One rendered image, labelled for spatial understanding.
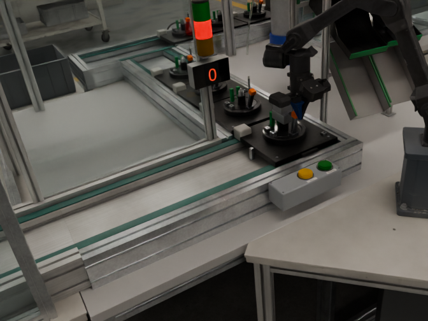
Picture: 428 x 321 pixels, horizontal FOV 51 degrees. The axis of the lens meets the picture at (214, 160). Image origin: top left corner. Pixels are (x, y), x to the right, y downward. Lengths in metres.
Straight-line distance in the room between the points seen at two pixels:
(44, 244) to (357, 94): 1.07
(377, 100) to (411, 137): 0.33
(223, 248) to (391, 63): 0.90
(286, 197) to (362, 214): 0.23
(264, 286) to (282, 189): 0.27
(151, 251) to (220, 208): 0.21
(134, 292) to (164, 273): 0.09
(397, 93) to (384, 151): 0.21
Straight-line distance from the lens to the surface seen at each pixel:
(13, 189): 1.64
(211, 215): 1.21
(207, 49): 1.34
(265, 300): 1.35
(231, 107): 1.61
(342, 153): 1.42
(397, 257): 1.22
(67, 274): 1.16
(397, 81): 1.69
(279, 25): 2.32
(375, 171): 1.51
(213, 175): 1.40
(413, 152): 1.24
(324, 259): 1.18
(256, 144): 1.43
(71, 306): 1.18
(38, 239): 1.32
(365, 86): 1.60
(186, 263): 1.19
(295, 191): 1.25
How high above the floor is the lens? 1.69
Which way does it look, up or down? 32 degrees down
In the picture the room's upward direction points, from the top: 7 degrees counter-clockwise
